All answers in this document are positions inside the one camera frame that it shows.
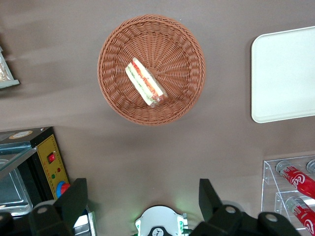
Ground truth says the triangle sandwich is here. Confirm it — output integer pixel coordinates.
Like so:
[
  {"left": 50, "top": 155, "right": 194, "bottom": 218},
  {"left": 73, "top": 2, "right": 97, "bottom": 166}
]
[{"left": 125, "top": 57, "right": 169, "bottom": 109}]

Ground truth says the round brown wicker basket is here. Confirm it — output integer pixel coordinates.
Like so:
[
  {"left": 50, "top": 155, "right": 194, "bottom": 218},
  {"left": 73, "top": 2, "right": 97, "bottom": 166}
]
[{"left": 97, "top": 14, "right": 206, "bottom": 126}]

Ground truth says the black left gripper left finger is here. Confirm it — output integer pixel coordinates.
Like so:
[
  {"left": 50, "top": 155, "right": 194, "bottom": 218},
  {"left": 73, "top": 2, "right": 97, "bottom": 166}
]
[{"left": 28, "top": 178, "right": 89, "bottom": 236}]

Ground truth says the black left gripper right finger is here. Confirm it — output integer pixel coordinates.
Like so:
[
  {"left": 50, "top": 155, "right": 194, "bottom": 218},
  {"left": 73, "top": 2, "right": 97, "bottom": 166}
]
[{"left": 191, "top": 178, "right": 244, "bottom": 236}]

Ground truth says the black food warmer yellow panel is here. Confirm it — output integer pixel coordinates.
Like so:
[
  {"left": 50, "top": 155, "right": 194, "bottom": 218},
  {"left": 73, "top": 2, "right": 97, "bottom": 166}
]
[{"left": 0, "top": 126, "right": 72, "bottom": 218}]

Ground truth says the clear bag of pastry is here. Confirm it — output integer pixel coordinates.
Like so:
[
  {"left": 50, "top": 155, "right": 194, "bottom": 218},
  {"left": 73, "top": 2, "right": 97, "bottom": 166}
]
[{"left": 0, "top": 60, "right": 12, "bottom": 82}]

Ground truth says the cream plastic tray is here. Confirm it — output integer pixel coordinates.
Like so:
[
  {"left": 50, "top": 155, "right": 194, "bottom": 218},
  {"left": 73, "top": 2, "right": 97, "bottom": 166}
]
[{"left": 251, "top": 26, "right": 315, "bottom": 123}]

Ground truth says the steel warmer pan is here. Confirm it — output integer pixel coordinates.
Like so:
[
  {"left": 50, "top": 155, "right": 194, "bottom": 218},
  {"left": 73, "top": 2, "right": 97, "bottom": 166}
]
[{"left": 0, "top": 168, "right": 33, "bottom": 217}]

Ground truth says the tray of packaged crackers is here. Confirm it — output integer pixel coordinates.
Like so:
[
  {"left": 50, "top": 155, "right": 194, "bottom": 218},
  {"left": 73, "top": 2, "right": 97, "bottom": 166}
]
[{"left": 0, "top": 45, "right": 20, "bottom": 89}]

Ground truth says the clear acrylic bottle rack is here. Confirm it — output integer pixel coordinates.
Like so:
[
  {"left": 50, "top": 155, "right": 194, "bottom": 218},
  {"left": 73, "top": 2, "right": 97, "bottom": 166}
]
[{"left": 261, "top": 154, "right": 315, "bottom": 232}]

